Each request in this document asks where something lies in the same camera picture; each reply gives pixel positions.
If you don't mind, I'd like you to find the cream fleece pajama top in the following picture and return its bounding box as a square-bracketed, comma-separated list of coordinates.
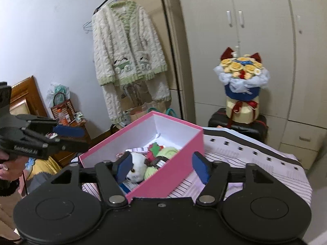
[91, 0, 168, 86]

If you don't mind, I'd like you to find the wooden bed headboard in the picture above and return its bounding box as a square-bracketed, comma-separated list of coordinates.
[9, 75, 49, 119]

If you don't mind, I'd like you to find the beige wardrobe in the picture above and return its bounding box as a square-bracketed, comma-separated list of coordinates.
[160, 0, 327, 170]

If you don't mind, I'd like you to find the blue tissue packet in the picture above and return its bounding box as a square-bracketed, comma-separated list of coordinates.
[119, 180, 141, 193]

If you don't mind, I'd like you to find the woven basket bag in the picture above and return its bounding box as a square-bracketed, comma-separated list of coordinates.
[50, 93, 76, 125]

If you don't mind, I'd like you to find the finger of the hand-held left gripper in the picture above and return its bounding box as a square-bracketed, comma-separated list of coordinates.
[22, 128, 90, 154]
[15, 114, 85, 139]

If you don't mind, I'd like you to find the small white packet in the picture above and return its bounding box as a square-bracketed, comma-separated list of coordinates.
[130, 147, 150, 156]

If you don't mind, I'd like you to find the mint patterned plastic bag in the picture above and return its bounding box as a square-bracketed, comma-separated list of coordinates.
[46, 82, 71, 108]

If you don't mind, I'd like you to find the black suitcase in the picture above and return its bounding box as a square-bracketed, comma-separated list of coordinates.
[208, 108, 269, 142]

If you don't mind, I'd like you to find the yellow printed blanket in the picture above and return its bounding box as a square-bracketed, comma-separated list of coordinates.
[24, 156, 63, 182]

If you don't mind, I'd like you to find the striped bed sheet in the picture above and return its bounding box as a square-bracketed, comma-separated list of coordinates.
[82, 126, 313, 207]

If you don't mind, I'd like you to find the brown paper bag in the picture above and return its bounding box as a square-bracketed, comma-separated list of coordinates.
[129, 102, 168, 123]

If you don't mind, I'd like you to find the green yarn ball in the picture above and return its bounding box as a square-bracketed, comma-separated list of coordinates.
[143, 147, 179, 180]

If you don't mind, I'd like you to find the pink cardboard box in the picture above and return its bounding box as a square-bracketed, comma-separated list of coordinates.
[79, 111, 204, 202]

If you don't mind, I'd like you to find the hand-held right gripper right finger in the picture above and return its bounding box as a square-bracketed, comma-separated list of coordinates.
[192, 151, 276, 206]

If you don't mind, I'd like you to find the person's left hand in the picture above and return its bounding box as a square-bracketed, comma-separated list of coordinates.
[0, 149, 28, 182]

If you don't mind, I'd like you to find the yellow flower bouquet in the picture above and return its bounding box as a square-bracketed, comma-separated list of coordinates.
[213, 46, 271, 100]

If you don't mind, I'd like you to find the cream round gift box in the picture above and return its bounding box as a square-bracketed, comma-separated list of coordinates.
[225, 96, 261, 124]

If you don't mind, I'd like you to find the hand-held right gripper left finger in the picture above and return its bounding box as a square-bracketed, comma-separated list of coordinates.
[50, 151, 133, 207]

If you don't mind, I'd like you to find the wooden nightstand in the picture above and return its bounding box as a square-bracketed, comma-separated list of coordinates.
[43, 119, 92, 162]

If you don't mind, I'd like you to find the white plush toy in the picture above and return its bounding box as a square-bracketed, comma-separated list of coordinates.
[126, 152, 149, 183]

